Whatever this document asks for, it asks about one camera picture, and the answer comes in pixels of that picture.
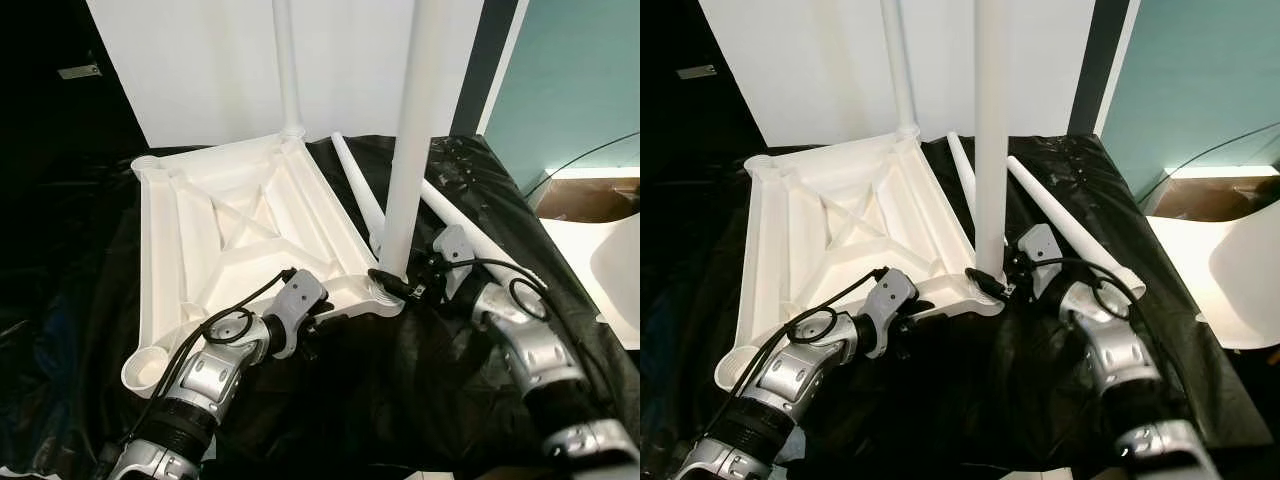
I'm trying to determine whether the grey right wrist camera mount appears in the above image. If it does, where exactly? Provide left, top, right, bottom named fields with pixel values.
left=1018, top=223, right=1063, bottom=299
left=433, top=225, right=476, bottom=301

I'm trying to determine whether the large white board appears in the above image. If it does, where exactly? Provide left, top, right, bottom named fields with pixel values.
left=85, top=0, right=486, bottom=149
left=700, top=0, right=1098, bottom=149

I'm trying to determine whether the white plastic children table top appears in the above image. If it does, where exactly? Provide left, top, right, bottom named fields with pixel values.
left=120, top=135, right=406, bottom=399
left=715, top=130, right=1006, bottom=391

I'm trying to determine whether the dark grey post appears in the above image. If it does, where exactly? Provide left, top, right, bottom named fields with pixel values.
left=450, top=0, right=521, bottom=139
left=1068, top=0, right=1131, bottom=136

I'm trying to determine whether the brown cardboard box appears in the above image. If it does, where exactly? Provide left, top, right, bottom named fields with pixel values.
left=535, top=178, right=641, bottom=223

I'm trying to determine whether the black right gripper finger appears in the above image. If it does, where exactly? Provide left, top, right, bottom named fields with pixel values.
left=964, top=266, right=1007, bottom=300
left=367, top=266, right=413, bottom=301

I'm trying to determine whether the thin black wall cable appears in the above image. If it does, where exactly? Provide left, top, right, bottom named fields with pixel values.
left=525, top=130, right=641, bottom=201
left=1140, top=122, right=1280, bottom=206

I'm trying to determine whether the black plastic sheet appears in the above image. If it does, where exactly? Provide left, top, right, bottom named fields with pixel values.
left=640, top=130, right=1256, bottom=480
left=0, top=132, right=641, bottom=480

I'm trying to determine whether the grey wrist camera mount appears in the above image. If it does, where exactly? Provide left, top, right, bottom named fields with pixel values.
left=433, top=225, right=476, bottom=301
left=268, top=268, right=331, bottom=361
left=860, top=268, right=919, bottom=359
left=1018, top=223, right=1063, bottom=299

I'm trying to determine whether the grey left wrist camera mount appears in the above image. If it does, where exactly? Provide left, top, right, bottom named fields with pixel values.
left=860, top=268, right=919, bottom=359
left=268, top=268, right=331, bottom=361

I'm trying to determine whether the white plastic shell chair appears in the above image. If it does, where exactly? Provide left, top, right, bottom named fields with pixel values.
left=540, top=205, right=641, bottom=351
left=1145, top=200, right=1280, bottom=351

